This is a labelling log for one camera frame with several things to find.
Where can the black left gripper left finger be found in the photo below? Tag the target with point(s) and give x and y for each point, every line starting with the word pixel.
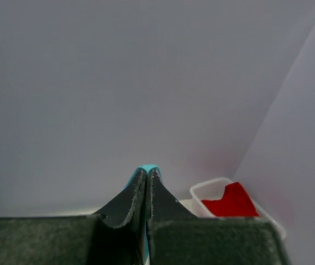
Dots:
pixel 111 235

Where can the turquoise t shirt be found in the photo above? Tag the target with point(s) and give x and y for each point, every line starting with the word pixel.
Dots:
pixel 147 168

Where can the white plastic laundry basket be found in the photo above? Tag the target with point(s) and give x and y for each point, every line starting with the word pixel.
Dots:
pixel 214 190

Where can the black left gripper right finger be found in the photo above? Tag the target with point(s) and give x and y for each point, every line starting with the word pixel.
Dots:
pixel 176 236

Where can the red t shirt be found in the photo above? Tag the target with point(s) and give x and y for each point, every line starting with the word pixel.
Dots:
pixel 235 202

